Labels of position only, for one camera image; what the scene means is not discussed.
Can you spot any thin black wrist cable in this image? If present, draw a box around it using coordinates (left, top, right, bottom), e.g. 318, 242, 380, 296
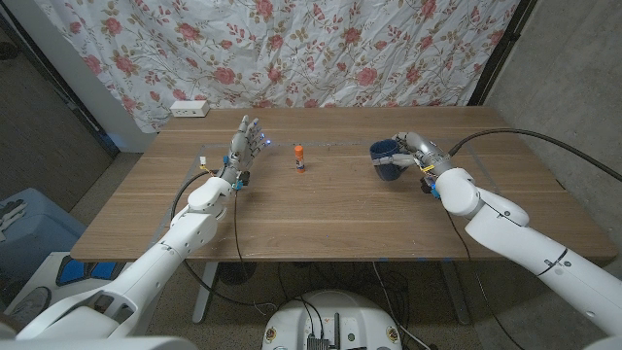
232, 188, 252, 281
443, 207, 526, 350

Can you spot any floral rose print backdrop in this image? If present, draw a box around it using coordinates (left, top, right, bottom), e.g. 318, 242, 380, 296
33, 0, 522, 134

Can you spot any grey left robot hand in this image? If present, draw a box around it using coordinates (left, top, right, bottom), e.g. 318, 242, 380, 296
221, 114, 271, 189

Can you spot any white board with blue pads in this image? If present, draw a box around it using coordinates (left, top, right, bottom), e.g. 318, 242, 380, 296
7, 251, 132, 320

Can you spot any white object on bin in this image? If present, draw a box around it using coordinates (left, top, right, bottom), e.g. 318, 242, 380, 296
0, 198, 28, 243

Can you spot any black backdrop stand pole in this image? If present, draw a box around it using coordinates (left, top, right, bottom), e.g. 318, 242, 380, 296
466, 0, 538, 107

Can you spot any dark blue ceramic mug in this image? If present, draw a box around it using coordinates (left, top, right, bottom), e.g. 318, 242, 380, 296
368, 139, 414, 183

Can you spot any white power strip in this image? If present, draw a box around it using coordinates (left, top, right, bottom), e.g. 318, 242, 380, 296
169, 99, 211, 119

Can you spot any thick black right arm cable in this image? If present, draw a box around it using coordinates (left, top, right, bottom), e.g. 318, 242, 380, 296
447, 126, 622, 183

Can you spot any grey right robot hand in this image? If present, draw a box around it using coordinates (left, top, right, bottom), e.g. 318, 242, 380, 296
380, 131, 453, 198

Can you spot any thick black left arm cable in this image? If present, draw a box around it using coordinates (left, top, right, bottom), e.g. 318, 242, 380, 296
169, 169, 278, 312

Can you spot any blue plastic storage bin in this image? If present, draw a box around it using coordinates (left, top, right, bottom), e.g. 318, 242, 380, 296
0, 188, 87, 286

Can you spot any grey table leg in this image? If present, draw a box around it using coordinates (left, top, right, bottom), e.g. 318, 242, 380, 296
439, 261, 472, 326

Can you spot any white floor cable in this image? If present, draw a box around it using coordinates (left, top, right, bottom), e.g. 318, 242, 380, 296
371, 261, 432, 350

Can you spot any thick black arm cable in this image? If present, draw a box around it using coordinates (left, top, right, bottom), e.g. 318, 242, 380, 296
447, 126, 622, 183
169, 169, 278, 312

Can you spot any black slanted frame bar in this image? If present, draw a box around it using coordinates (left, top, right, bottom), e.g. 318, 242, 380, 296
0, 9, 121, 158

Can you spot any thin black left wrist cable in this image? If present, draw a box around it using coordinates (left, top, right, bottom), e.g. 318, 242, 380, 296
232, 188, 252, 281

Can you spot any black round floor object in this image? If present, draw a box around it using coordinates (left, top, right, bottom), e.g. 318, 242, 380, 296
217, 262, 258, 287

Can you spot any white table leg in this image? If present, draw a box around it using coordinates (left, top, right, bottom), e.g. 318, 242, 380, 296
191, 262, 220, 326

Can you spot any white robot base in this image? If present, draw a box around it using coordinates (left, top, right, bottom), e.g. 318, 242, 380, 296
260, 290, 403, 350

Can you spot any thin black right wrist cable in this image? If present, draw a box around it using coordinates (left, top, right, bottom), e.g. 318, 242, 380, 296
443, 207, 526, 350

